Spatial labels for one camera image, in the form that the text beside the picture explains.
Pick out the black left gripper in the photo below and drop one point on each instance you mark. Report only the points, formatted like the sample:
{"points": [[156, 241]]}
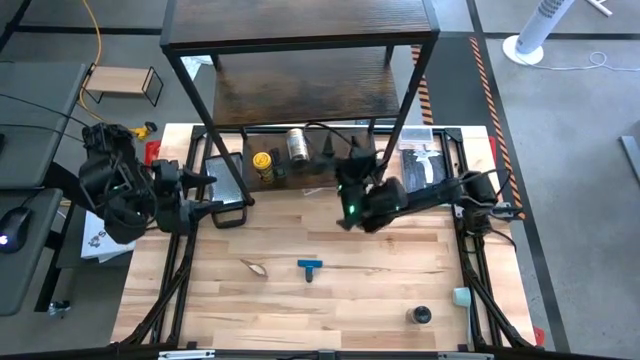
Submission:
{"points": [[172, 200]]}

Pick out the silver rig bracket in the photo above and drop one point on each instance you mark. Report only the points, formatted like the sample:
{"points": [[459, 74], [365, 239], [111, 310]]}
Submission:
{"points": [[186, 355], [465, 356]]}

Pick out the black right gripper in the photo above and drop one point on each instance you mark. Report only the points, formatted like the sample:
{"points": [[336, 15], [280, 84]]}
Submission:
{"points": [[370, 200]]}

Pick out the grey desk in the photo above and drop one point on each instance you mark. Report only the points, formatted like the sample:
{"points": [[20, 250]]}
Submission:
{"points": [[40, 120], [25, 280]]}

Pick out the small wooden floor shelf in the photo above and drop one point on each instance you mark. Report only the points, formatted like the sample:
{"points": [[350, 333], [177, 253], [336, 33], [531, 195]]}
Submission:
{"points": [[117, 80]]}

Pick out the black metal wooden shelf rack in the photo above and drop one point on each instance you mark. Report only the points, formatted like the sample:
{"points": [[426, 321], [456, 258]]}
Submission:
{"points": [[300, 85]]}

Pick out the grey metal bar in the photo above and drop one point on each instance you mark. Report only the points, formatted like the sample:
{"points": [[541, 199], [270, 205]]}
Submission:
{"points": [[631, 155]]}

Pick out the clear plastic box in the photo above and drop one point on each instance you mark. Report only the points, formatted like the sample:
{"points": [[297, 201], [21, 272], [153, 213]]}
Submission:
{"points": [[415, 137]]}

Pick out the white crumpled cloth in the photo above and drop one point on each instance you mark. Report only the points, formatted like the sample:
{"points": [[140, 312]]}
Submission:
{"points": [[197, 62]]}

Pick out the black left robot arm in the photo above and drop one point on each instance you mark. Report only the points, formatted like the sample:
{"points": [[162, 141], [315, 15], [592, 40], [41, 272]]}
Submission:
{"points": [[110, 190]]}

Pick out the metal desk clamp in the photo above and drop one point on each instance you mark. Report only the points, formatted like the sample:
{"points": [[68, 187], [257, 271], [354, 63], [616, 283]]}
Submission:
{"points": [[59, 309]]}

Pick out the black computer mouse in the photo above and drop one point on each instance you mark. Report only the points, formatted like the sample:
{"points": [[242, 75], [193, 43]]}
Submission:
{"points": [[15, 230]]}

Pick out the yellow-lid chili onion spice jar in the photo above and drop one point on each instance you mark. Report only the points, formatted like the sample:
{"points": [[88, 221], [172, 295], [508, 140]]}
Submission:
{"points": [[263, 166]]}

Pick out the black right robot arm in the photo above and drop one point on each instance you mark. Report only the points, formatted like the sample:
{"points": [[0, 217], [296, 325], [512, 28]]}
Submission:
{"points": [[435, 192]]}

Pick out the white printed cardboard box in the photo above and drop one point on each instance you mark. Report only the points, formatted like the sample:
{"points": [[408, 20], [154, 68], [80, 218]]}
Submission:
{"points": [[100, 247]]}

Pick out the black-lid glass spice jar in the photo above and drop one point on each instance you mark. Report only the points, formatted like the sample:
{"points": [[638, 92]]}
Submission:
{"points": [[420, 315]]}

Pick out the white tower fan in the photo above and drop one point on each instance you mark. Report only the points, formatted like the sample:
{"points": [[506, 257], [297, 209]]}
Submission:
{"points": [[540, 25]]}

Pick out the orange black hazard tape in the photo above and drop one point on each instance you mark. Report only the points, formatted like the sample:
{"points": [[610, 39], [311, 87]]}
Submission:
{"points": [[424, 95], [492, 110]]}

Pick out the white pipe piece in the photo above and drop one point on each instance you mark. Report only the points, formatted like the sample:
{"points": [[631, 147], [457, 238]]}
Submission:
{"points": [[600, 7]]}

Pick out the red table clamp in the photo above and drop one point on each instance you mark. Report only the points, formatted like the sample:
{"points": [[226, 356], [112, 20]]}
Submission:
{"points": [[538, 336], [151, 150]]}

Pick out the white plastic tray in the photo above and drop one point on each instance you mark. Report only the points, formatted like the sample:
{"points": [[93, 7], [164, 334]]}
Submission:
{"points": [[312, 191]]}

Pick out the blue T-shaped hand tool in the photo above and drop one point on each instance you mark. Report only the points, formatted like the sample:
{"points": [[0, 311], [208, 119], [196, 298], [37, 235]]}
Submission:
{"points": [[309, 265]]}

